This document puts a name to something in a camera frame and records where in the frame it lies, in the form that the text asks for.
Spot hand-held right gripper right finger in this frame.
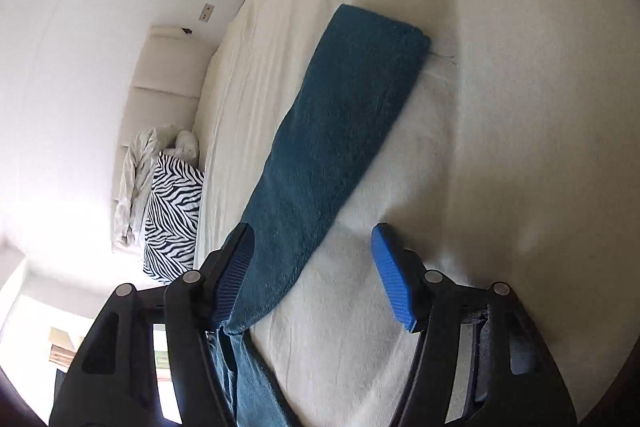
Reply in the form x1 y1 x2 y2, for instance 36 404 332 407
371 222 579 427

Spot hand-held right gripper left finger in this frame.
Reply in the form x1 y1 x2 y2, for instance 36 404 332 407
49 222 256 427

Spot teal fleece cloth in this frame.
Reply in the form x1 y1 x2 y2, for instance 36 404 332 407
210 4 432 427

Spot zebra print pillow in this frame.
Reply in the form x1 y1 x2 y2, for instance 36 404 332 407
143 151 206 285

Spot crumpled white blanket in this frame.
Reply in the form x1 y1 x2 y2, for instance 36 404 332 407
111 124 201 253

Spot bed with white sheet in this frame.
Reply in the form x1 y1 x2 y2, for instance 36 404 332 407
192 0 640 427

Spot cream cubby shelf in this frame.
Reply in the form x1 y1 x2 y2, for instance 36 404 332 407
48 326 87 365

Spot cream upholstered headboard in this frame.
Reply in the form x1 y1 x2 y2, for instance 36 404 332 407
111 24 216 253

